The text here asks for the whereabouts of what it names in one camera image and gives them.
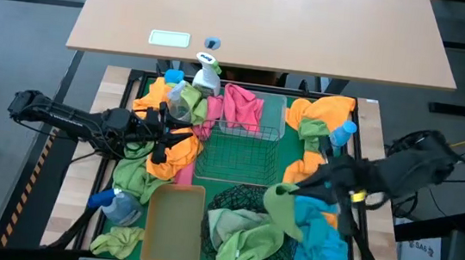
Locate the white rectangular desk plate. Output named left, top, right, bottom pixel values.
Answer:
left=147, top=28, right=193, bottom=49

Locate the clear spray bottle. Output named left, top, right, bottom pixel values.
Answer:
left=164, top=78, right=198, bottom=124

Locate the black round wire basket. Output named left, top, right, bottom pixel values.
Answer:
left=196, top=180, right=305, bottom=260

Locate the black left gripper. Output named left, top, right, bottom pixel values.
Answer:
left=124, top=100, right=197, bottom=169

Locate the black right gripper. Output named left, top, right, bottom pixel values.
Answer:
left=288, top=148, right=372, bottom=209

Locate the grey spray bottle blue nozzle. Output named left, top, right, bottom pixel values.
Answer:
left=84, top=184, right=146, bottom=229

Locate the tan plastic bin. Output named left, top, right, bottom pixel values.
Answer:
left=139, top=180, right=209, bottom=260

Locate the blue capped spray bottle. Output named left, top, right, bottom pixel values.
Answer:
left=327, top=118, right=359, bottom=159

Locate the pink microfiber towel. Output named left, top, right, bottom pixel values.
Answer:
left=219, top=82, right=267, bottom=133
left=191, top=92, right=226, bottom=143
left=173, top=158, right=197, bottom=188

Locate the rectangular wire mesh basket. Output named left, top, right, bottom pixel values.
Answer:
left=193, top=118, right=285, bottom=189

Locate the black hazard-striped floor mat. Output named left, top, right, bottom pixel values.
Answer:
left=0, top=43, right=90, bottom=257

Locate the white spray bottle green trigger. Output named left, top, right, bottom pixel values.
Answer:
left=190, top=50, right=226, bottom=100

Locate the beige wooden desk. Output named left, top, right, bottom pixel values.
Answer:
left=64, top=0, right=465, bottom=93

